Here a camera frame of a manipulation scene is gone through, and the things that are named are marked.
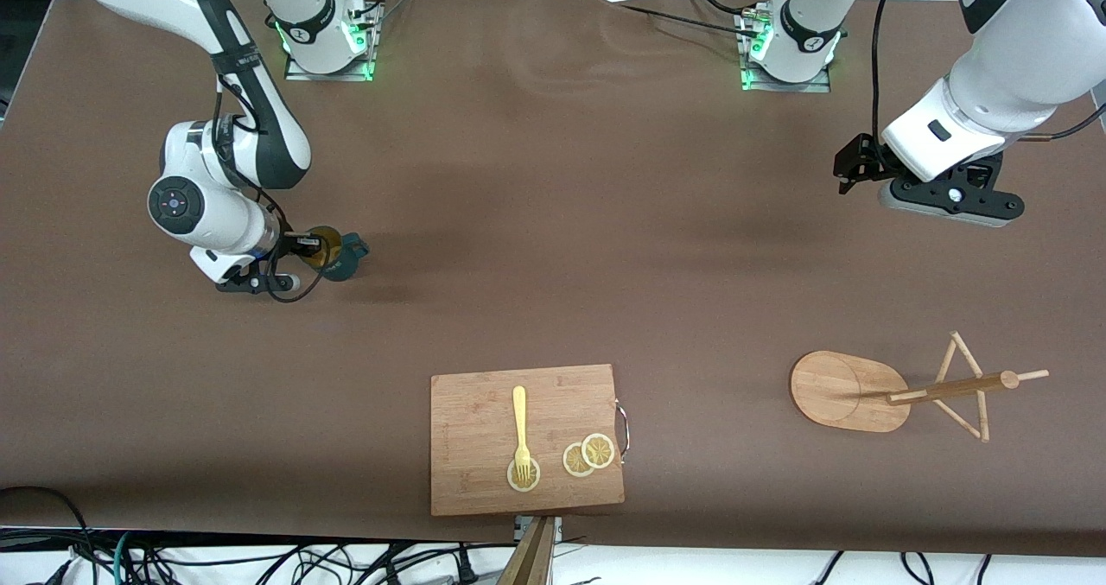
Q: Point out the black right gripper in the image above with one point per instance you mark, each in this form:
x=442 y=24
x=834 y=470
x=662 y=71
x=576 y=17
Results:
x=296 y=244

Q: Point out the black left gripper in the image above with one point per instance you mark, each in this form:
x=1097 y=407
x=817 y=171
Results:
x=867 y=161

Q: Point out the teal cup yellow inside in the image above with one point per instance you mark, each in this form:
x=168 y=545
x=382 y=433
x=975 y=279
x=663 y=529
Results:
x=350 y=265

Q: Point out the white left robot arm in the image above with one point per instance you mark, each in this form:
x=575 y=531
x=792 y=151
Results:
x=1028 y=41

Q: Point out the wooden cup rack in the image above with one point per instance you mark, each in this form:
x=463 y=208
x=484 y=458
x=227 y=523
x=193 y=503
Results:
x=838 y=391

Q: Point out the brown table cover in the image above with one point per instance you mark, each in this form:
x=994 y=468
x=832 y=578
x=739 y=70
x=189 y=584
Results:
x=553 y=248

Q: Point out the yellow plastic fork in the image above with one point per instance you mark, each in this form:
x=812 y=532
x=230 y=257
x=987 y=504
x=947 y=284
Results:
x=519 y=412

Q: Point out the lemon slice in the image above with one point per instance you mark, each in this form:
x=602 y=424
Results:
x=533 y=480
x=598 y=451
x=572 y=462

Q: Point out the wooden beam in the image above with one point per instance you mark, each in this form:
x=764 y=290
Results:
x=531 y=563

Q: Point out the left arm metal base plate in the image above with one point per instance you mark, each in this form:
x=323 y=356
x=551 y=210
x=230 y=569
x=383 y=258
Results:
x=786 y=87

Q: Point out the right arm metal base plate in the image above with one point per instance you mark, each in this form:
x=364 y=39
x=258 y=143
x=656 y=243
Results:
x=328 y=76

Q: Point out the metal clamp bracket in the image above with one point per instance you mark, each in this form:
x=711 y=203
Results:
x=520 y=529

